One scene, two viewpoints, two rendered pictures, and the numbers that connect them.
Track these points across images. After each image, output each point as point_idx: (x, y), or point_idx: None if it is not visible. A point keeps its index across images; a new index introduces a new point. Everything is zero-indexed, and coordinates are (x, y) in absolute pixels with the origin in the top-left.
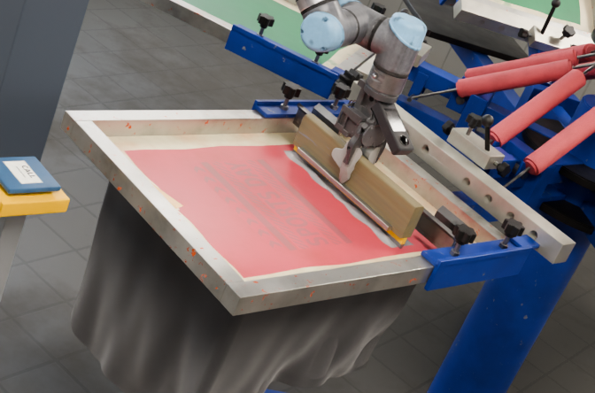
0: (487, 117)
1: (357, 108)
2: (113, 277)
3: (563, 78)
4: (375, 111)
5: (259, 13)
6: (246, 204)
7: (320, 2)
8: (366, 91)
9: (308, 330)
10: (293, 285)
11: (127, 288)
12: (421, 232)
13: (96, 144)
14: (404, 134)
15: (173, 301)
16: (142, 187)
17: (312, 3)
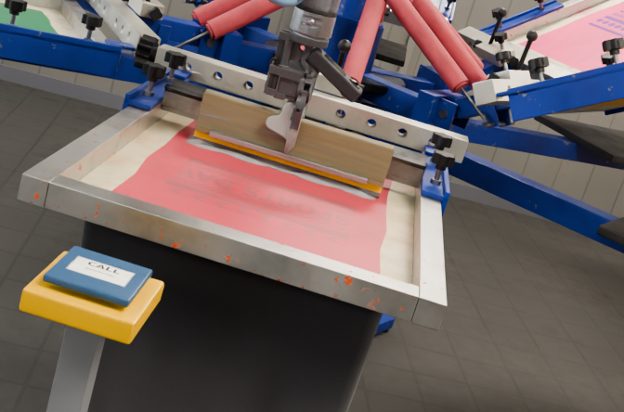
0: (346, 42)
1: (285, 65)
2: (128, 363)
3: None
4: (315, 62)
5: None
6: (256, 209)
7: None
8: (301, 42)
9: None
10: (439, 270)
11: (162, 366)
12: None
13: (110, 200)
14: (348, 77)
15: (256, 354)
16: (215, 230)
17: None
